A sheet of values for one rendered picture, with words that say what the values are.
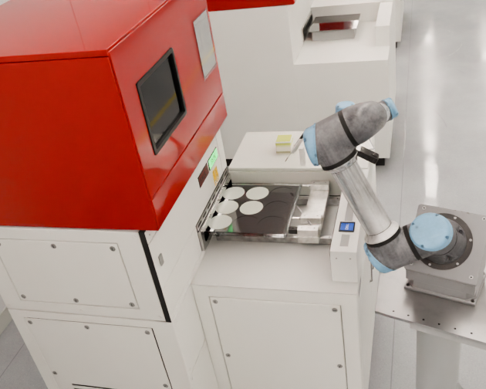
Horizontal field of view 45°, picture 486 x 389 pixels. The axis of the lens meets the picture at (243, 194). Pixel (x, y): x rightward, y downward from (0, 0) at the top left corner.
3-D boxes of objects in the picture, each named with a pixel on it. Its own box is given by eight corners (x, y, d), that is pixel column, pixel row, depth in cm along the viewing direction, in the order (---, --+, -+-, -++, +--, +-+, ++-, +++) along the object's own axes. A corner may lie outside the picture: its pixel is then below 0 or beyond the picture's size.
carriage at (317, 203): (298, 242, 228) (297, 237, 226) (312, 191, 257) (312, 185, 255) (318, 243, 225) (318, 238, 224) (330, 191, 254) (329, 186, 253)
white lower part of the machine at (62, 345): (70, 438, 270) (5, 309, 226) (140, 311, 335) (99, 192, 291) (214, 459, 250) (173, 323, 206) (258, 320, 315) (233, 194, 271)
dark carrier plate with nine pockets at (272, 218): (200, 231, 236) (200, 231, 236) (224, 185, 264) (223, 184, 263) (283, 235, 226) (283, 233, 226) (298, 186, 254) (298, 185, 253)
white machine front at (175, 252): (166, 322, 207) (138, 232, 185) (227, 194, 271) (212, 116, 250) (173, 323, 206) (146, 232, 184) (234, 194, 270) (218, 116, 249)
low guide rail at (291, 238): (217, 240, 242) (215, 235, 241) (217, 237, 244) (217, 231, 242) (337, 245, 228) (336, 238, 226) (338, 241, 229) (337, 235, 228)
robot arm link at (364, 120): (374, 91, 161) (388, 90, 206) (339, 109, 164) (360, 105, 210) (393, 128, 161) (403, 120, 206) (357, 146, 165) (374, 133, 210)
